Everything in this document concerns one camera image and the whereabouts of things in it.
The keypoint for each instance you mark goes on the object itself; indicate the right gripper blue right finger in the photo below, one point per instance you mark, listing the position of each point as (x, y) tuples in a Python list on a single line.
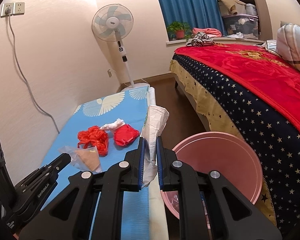
[(159, 161)]

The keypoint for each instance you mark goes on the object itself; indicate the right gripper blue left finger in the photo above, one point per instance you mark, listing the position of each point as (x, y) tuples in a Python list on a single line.
[(141, 150)]

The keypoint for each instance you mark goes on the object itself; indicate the red shiny wrapper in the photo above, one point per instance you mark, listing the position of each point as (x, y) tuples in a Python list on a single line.
[(125, 135)]

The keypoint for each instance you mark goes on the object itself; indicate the white printed plastic bag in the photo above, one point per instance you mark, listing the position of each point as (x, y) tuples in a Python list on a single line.
[(153, 127)]

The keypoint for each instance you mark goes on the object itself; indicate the white tissue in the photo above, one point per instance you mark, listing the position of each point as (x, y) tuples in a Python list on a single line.
[(113, 126)]

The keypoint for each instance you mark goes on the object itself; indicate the orange red plastic bag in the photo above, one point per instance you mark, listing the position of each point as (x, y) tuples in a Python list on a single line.
[(94, 137)]

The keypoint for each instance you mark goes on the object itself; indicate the clear plastic bag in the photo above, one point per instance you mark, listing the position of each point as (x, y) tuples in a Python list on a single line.
[(84, 159)]

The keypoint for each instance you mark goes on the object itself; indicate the pink plastic trash bin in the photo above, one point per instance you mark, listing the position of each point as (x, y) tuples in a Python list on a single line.
[(227, 154)]

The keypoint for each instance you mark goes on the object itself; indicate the zebra striped cloth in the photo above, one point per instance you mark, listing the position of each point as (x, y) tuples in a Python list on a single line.
[(200, 39)]

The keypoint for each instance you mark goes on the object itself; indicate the potted green plant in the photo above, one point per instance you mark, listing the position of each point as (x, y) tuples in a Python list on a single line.
[(179, 30)]

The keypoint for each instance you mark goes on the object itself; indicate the bed with star blanket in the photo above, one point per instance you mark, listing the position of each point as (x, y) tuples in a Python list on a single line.
[(231, 108)]

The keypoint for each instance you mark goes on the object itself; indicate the pink folded clothes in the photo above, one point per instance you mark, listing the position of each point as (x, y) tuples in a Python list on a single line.
[(206, 32)]

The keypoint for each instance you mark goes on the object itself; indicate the red blanket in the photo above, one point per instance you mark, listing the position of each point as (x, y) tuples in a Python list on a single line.
[(267, 76)]

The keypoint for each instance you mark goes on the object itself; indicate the white standing fan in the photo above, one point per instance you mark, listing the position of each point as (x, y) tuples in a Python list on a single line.
[(112, 23)]

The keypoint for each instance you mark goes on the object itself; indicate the clear storage box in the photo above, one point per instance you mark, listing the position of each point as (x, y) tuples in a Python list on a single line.
[(242, 23)]

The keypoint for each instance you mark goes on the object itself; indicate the blue curtain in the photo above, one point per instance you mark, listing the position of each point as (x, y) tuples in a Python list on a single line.
[(196, 13)]

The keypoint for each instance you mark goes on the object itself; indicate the beige jacket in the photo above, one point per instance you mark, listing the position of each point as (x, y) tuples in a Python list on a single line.
[(231, 7)]

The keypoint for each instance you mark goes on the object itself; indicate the striped pillow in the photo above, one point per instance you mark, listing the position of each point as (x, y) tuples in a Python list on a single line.
[(288, 44)]

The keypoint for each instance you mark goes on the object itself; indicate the wall power socket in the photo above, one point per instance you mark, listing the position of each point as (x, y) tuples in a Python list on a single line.
[(16, 8)]

